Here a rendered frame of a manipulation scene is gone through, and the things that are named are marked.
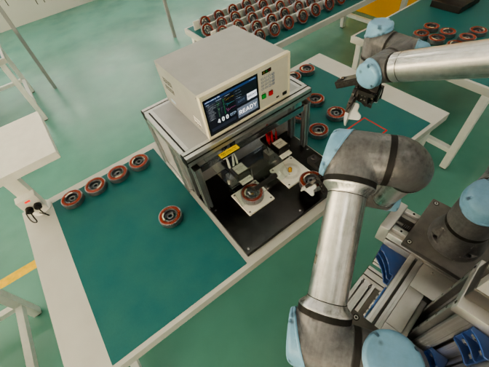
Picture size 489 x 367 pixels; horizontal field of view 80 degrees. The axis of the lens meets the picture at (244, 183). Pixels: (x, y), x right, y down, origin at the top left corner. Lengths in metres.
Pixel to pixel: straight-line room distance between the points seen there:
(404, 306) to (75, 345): 1.17
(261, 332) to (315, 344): 1.30
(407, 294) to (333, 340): 0.47
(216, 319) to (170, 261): 0.75
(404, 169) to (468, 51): 0.27
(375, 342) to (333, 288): 0.12
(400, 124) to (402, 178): 1.22
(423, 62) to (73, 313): 1.46
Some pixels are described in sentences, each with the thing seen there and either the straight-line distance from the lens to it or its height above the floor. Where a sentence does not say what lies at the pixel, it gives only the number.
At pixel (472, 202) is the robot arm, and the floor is 1.25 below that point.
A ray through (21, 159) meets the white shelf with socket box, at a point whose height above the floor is 1.20.
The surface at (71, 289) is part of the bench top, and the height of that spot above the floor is 0.75.
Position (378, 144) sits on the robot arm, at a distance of 0.69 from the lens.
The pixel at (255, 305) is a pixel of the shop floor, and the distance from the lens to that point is 2.01.
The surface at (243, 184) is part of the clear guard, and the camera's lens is 1.11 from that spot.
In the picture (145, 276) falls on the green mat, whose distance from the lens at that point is 1.38.
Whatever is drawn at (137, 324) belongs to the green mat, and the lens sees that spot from 1.32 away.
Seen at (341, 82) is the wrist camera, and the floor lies 1.29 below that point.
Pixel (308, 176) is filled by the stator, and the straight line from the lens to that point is 1.41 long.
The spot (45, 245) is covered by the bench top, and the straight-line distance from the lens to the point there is 1.73.
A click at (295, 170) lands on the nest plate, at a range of 1.51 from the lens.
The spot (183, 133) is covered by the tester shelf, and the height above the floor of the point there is 1.11.
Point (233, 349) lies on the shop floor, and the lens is 1.97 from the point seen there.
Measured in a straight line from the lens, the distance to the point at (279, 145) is 1.44.
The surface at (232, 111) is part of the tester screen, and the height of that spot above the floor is 1.19.
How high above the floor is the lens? 1.92
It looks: 51 degrees down
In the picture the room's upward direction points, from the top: 10 degrees counter-clockwise
